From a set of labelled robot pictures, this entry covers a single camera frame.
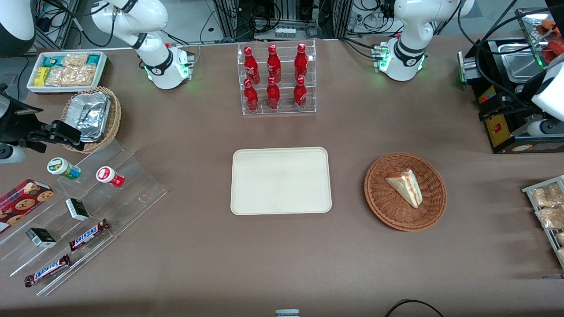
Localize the red cookie box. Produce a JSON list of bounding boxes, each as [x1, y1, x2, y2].
[[0, 178, 55, 234]]

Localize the red lid white cup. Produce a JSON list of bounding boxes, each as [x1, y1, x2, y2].
[[96, 166, 125, 188]]

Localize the clear case red food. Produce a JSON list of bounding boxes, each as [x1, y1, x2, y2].
[[516, 7, 564, 71]]

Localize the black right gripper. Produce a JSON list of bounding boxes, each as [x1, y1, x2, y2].
[[0, 85, 85, 153]]

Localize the brown Snickers bar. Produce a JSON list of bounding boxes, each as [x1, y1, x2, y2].
[[24, 254, 72, 288], [68, 219, 111, 252]]

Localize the clear bag fried snacks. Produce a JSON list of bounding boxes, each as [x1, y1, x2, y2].
[[535, 207, 564, 229], [531, 183, 564, 207]]

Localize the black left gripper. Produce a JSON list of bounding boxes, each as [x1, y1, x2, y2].
[[478, 94, 536, 122]]

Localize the clear acrylic bottle rack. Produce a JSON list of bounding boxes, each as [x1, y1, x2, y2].
[[237, 40, 317, 116]]

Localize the stainless steel pan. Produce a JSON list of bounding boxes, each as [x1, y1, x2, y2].
[[500, 42, 548, 83]]

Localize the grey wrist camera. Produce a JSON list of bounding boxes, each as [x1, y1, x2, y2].
[[527, 119, 564, 138], [0, 144, 27, 164]]

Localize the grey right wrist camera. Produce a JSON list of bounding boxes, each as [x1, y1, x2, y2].
[[0, 144, 27, 164]]

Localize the large clear peanut bag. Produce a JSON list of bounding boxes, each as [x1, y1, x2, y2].
[[46, 65, 96, 86]]

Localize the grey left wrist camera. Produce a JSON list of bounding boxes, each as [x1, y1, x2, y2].
[[527, 119, 564, 138]]

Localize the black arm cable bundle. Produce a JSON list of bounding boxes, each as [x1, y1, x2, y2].
[[457, 0, 542, 111]]

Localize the red soda bottle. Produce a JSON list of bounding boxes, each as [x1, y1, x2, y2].
[[244, 79, 259, 112], [293, 77, 308, 110], [267, 77, 281, 110], [267, 44, 282, 83], [244, 46, 260, 85], [294, 43, 308, 82]]

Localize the green lid white cup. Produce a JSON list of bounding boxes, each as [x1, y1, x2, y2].
[[47, 157, 82, 181]]

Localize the black cable loop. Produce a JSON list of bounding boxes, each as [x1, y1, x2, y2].
[[385, 299, 445, 317]]

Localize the triangle sandwich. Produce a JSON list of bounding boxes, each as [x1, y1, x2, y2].
[[385, 169, 423, 209]]

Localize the white rectangular snack bin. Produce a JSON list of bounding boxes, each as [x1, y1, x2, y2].
[[26, 52, 108, 94]]

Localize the cream plastic tray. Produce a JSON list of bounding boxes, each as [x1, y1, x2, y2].
[[230, 147, 332, 216]]

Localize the clear acrylic step display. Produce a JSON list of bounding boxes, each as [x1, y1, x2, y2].
[[0, 140, 168, 296]]

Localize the oval tan wicker basket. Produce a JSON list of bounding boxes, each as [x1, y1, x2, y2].
[[61, 86, 122, 154]]

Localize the small black box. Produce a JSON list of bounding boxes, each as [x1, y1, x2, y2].
[[65, 198, 90, 221], [26, 227, 57, 248]]

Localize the aluminium foil container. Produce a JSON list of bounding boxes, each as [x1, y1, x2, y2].
[[66, 92, 111, 142]]

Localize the black machine yellow panel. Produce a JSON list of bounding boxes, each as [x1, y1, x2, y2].
[[457, 37, 564, 155]]

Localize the round brown wicker basket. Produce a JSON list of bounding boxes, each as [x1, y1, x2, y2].
[[364, 152, 448, 232]]

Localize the tray of packaged snacks right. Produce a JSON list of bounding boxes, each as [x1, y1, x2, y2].
[[522, 175, 564, 269]]

